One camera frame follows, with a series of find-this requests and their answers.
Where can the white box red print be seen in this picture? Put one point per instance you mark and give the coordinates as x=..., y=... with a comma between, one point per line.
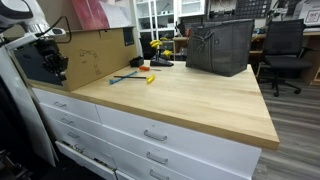
x=310, y=13

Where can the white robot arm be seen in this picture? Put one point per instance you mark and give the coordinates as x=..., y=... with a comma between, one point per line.
x=40, y=20

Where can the black office chair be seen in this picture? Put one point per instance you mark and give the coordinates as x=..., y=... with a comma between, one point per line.
x=283, y=43

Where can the small black box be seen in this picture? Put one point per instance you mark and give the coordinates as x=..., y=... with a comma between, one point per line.
x=136, y=61

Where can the white wall cabinet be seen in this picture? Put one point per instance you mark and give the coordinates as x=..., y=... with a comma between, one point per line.
x=191, y=8

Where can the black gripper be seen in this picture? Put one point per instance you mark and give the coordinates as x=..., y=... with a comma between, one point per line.
x=48, y=51

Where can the grey fabric tote bag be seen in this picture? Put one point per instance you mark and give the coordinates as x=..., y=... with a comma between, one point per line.
x=220, y=48

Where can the white open shelving unit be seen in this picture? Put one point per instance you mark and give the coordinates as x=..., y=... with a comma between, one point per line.
x=155, y=20

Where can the white paper sheet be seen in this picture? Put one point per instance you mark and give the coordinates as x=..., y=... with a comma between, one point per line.
x=116, y=13

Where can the white side panel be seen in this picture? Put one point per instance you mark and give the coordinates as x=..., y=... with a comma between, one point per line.
x=26, y=116

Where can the small wooden table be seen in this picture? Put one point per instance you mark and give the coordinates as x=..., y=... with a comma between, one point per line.
x=180, y=39

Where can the black hex key stand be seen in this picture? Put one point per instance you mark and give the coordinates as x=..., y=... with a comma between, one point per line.
x=161, y=62

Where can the blue flat tool bar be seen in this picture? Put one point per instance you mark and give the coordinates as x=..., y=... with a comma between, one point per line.
x=121, y=78

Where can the cardboard box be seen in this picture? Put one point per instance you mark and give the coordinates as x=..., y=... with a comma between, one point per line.
x=93, y=56

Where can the black pegboard panel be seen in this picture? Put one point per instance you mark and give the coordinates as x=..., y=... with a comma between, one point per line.
x=253, y=8

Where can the white drawer cabinet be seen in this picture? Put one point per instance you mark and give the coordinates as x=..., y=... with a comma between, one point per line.
x=200, y=150

